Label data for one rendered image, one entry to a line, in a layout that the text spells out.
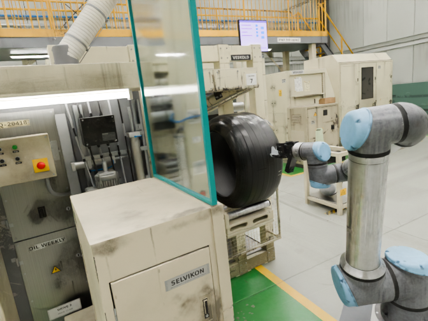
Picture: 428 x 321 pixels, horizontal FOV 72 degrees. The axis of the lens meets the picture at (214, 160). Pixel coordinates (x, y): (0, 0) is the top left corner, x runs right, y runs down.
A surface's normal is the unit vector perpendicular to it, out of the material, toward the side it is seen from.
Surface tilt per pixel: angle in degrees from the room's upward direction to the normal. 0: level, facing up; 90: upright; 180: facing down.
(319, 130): 90
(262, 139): 60
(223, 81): 90
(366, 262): 102
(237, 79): 90
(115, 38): 90
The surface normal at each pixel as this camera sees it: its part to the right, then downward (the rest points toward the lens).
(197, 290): 0.51, 0.12
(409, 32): -0.88, 0.18
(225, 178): 0.34, -0.50
